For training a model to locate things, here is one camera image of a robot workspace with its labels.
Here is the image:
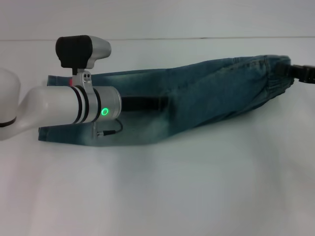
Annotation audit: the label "blue denim shorts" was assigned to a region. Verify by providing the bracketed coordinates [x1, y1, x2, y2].
[38, 55, 296, 148]

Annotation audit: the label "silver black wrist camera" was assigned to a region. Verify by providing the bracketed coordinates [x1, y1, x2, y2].
[55, 35, 112, 87]

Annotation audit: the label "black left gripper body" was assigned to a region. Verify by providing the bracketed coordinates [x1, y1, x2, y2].
[120, 96, 160, 112]

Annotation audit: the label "thin black cable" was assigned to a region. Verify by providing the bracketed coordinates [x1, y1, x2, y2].
[94, 118, 124, 138]

